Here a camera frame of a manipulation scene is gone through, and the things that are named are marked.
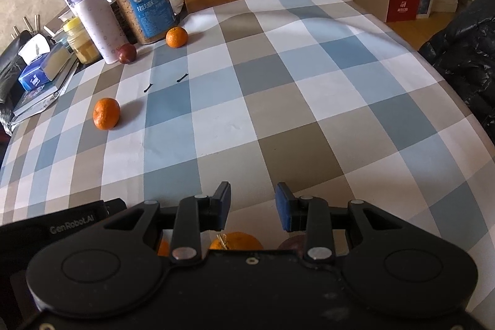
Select large orange with leaf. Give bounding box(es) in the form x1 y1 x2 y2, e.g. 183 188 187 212
209 232 264 251

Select dark purple plum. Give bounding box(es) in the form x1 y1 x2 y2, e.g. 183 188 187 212
278 234 305 253

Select small orange mandarin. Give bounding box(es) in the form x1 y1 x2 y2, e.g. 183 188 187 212
158 239 170 257

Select checkered tablecloth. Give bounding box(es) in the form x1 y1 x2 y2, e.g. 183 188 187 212
1 0 494 328

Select stack of books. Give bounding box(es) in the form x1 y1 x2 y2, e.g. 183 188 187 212
11 55 79 126

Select black stem piece right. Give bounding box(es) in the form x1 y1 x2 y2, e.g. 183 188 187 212
176 74 189 83

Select blue tissue pack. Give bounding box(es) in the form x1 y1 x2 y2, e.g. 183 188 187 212
19 49 71 91

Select dark plum by bottle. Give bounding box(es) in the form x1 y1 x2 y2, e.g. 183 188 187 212
118 44 137 64

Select orange mandarin by jar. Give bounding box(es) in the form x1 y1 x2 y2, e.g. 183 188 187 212
165 27 189 49

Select yellow lid jar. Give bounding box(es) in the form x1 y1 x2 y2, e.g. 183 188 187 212
63 17 101 64

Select black jacket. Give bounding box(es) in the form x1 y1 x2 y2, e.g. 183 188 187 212
419 0 495 138

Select lilac white thermos bottle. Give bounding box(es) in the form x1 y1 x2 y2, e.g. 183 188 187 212
67 0 127 64

